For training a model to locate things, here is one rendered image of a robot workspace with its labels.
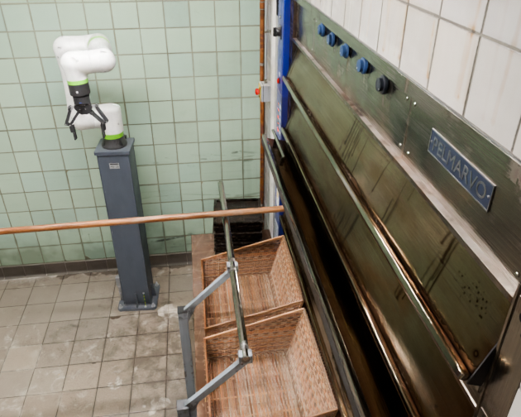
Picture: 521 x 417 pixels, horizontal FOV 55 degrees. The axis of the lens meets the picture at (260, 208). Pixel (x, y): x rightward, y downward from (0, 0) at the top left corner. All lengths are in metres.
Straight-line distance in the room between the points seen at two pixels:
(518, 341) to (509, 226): 0.18
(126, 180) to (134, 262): 0.62
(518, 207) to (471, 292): 0.21
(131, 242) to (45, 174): 0.80
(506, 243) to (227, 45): 2.66
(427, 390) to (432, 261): 0.29
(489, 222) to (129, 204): 2.56
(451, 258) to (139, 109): 2.69
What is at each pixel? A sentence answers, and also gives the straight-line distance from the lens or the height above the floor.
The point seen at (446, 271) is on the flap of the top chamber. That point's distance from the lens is 1.07.
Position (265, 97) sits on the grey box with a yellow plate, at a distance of 3.08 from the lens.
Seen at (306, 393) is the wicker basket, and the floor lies 0.67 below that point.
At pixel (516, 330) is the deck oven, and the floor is 1.86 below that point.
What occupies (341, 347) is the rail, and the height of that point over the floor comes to 1.44.
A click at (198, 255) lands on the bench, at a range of 3.12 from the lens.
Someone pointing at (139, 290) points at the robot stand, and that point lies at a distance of 3.61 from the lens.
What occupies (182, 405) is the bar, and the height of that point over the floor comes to 0.95.
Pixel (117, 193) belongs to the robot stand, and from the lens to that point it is 3.19.
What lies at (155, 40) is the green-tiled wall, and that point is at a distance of 3.32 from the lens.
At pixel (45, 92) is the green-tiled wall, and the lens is 3.51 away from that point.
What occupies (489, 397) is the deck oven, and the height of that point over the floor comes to 1.69.
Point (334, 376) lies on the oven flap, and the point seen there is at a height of 0.95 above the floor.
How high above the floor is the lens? 2.42
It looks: 31 degrees down
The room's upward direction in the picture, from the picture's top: straight up
